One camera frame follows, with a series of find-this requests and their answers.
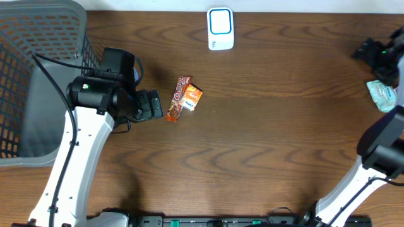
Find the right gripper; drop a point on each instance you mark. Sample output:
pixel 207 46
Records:
pixel 389 78

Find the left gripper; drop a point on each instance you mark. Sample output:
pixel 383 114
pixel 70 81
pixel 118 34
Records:
pixel 151 104

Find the orange chocolate bar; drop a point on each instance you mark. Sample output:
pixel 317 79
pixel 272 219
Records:
pixel 175 108

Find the green toilet wipes pack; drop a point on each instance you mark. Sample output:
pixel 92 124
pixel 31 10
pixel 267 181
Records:
pixel 383 96

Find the orange tissue pack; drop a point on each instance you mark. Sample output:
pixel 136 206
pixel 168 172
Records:
pixel 191 97

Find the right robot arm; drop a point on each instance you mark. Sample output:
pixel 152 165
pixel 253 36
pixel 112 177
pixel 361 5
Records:
pixel 380 149

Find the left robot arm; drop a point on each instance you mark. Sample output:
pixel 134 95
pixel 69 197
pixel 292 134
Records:
pixel 96 102

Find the white barcode scanner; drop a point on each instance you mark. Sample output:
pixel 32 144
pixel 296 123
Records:
pixel 220 23

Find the grey plastic basket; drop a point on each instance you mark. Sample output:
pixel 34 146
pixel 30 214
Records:
pixel 32 113

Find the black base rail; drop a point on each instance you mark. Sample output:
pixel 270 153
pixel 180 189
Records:
pixel 221 221

